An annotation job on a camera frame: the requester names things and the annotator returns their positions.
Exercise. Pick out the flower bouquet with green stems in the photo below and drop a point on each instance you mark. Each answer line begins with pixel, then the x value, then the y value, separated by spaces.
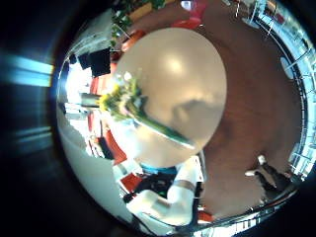
pixel 126 98

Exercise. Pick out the long red sofa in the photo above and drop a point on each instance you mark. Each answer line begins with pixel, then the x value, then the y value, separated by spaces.
pixel 115 148

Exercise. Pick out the orange round chair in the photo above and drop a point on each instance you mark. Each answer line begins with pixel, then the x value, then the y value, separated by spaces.
pixel 133 39

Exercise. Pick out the green leafy potted plant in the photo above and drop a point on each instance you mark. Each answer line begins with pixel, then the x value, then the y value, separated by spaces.
pixel 123 16

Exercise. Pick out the red plastic chair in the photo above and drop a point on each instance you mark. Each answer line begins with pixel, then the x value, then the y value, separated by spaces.
pixel 194 15

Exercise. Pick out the teal blue base plate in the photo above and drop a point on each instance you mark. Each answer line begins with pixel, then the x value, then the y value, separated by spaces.
pixel 159 169

